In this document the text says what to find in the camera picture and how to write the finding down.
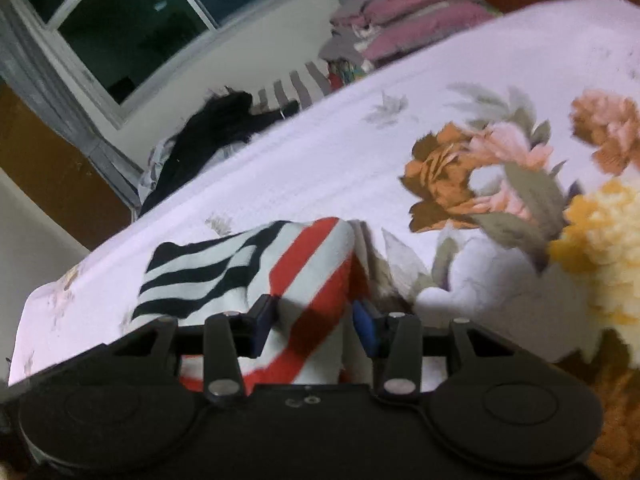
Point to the stack of pink grey bedding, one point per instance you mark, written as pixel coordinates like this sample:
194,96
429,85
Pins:
415,20

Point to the black clothing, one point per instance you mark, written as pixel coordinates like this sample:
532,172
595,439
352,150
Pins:
215,130

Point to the brown wooden door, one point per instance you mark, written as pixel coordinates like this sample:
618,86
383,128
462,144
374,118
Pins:
50,175

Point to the white floral cloth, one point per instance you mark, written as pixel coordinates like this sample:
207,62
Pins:
155,170

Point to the white black red striped garment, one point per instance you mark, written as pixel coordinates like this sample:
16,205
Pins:
310,270

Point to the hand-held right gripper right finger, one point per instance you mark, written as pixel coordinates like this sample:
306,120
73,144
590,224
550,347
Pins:
367,332

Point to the grey white striped sheet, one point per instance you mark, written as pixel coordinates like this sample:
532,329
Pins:
300,87

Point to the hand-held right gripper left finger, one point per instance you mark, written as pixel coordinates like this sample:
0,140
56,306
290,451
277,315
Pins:
262,330

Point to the white framed window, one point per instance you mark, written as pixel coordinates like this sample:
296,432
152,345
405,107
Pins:
130,25

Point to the pink floral blanket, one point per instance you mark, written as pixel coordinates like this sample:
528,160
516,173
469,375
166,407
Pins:
350,160

